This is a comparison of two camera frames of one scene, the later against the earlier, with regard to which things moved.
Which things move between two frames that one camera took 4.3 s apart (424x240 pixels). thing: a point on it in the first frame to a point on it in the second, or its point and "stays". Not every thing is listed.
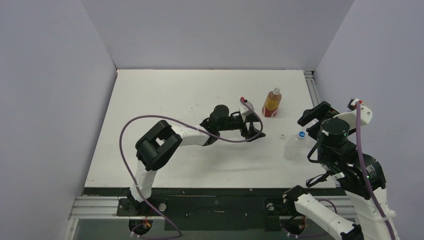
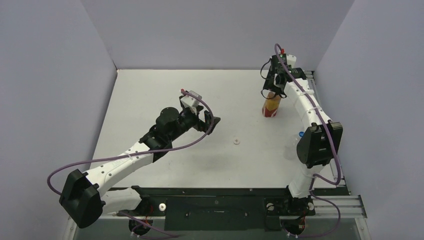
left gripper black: (252, 131) to (199, 125)
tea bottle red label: (271, 103) stays
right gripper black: (316, 112) to (274, 84)
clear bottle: (295, 148) stays
